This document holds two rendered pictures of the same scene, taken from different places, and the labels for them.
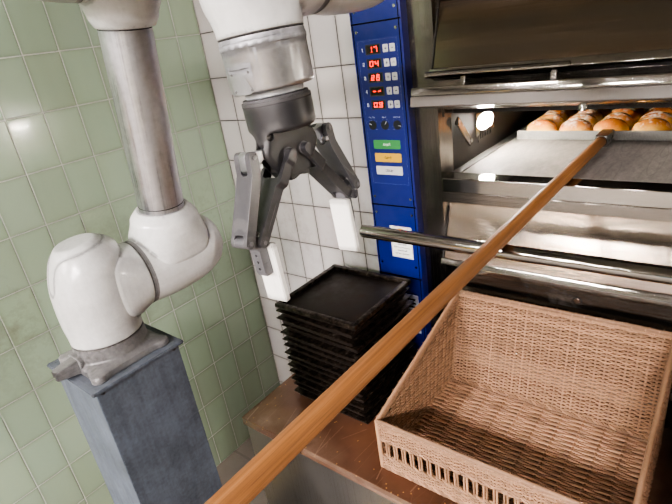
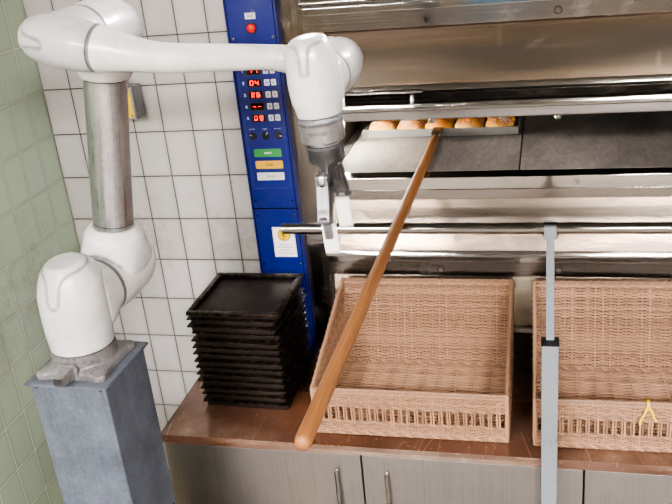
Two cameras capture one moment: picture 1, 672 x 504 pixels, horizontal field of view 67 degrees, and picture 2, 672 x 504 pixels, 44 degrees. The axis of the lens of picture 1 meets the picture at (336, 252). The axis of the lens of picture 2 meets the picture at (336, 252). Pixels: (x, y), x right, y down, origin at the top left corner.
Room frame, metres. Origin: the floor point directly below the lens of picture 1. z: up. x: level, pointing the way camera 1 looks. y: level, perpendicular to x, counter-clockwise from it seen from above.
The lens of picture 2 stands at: (-0.91, 0.76, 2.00)
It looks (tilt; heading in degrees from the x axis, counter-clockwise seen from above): 23 degrees down; 334
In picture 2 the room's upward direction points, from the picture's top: 6 degrees counter-clockwise
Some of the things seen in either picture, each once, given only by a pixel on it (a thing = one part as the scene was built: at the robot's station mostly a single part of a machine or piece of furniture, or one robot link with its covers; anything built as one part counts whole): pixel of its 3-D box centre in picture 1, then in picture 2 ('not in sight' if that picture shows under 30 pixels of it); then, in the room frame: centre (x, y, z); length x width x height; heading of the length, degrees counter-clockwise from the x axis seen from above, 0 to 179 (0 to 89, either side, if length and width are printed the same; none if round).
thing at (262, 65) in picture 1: (268, 64); (322, 129); (0.56, 0.04, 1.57); 0.09 x 0.09 x 0.06
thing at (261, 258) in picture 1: (254, 256); (326, 228); (0.49, 0.09, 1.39); 0.03 x 0.01 x 0.05; 139
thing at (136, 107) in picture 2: not in sight; (123, 101); (1.73, 0.15, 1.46); 0.10 x 0.07 x 0.10; 49
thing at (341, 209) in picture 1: (344, 224); (344, 211); (0.61, -0.02, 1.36); 0.03 x 0.01 x 0.07; 49
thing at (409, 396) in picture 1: (522, 402); (417, 352); (0.95, -0.39, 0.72); 0.56 x 0.49 x 0.28; 49
